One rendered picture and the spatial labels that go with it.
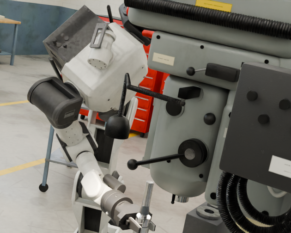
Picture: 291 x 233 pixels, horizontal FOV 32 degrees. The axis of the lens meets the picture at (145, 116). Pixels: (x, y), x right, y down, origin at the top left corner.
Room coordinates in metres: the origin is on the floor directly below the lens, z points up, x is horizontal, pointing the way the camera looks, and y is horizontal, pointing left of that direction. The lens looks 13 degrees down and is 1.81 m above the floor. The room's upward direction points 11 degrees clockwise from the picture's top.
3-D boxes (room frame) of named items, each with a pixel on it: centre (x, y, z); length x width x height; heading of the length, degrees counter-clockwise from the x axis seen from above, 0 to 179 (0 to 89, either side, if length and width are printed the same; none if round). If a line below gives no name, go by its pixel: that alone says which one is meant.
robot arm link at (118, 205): (1.54, 0.01, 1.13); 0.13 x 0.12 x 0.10; 129
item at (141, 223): (1.47, -0.05, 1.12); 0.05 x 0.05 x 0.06
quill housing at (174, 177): (1.35, -0.14, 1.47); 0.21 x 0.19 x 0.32; 153
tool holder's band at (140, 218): (1.47, -0.05, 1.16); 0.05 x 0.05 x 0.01
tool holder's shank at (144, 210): (1.47, -0.05, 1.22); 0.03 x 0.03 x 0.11
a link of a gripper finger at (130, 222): (1.45, -0.03, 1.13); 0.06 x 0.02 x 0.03; 39
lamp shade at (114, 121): (1.45, 0.07, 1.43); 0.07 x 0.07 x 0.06
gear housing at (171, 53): (1.34, -0.18, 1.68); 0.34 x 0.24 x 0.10; 63
